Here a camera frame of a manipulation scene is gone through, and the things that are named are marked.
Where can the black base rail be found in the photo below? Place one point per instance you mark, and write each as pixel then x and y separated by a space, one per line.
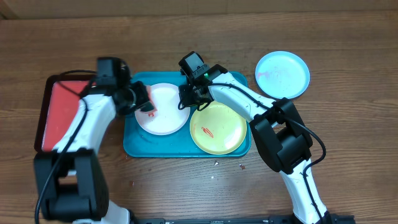
pixel 275 219

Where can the teal plastic tray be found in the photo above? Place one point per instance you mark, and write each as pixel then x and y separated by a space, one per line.
pixel 139 143

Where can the yellow round plate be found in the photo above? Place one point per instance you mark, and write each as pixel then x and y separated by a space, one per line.
pixel 218 130

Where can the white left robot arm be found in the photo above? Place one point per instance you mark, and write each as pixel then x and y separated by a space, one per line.
pixel 69 178

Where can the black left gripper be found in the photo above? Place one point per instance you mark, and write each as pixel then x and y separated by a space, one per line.
pixel 142 97

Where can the dark tray with red liquid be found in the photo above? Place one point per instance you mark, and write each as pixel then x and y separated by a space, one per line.
pixel 58 109

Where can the white round plate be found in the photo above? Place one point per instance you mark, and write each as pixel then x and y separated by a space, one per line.
pixel 167 118

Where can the light blue round plate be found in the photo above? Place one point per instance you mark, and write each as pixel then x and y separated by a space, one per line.
pixel 282 74

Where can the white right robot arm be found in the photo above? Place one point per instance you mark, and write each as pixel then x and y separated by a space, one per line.
pixel 282 140

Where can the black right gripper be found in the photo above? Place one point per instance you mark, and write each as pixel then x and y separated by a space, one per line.
pixel 188 94

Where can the green and pink sponge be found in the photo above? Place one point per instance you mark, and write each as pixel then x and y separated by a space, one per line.
pixel 148 106

